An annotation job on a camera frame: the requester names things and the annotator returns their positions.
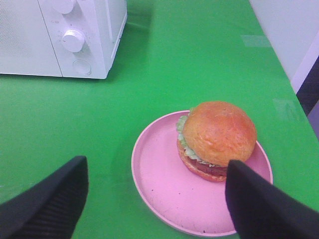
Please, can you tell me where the round white door release button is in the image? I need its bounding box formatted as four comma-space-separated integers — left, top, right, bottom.
73, 59, 91, 75

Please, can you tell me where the white microwave oven body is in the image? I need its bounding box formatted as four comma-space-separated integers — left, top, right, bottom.
39, 0, 127, 79

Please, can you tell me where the white microwave door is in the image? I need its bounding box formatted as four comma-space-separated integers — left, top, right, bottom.
0, 0, 62, 77

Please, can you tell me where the white microwave knob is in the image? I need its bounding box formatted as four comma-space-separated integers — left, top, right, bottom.
62, 29, 85, 53
51, 0, 77, 14

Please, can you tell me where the burger with lettuce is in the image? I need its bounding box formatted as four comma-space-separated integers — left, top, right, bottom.
176, 101, 257, 182

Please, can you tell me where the pink round plate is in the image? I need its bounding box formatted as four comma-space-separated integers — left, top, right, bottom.
131, 110, 274, 237

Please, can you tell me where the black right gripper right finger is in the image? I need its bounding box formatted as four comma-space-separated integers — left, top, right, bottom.
225, 160, 319, 239

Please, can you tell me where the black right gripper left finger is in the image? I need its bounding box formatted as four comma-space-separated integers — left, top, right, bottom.
0, 156, 89, 239

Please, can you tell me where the green table mat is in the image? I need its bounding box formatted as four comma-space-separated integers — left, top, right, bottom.
0, 0, 319, 239

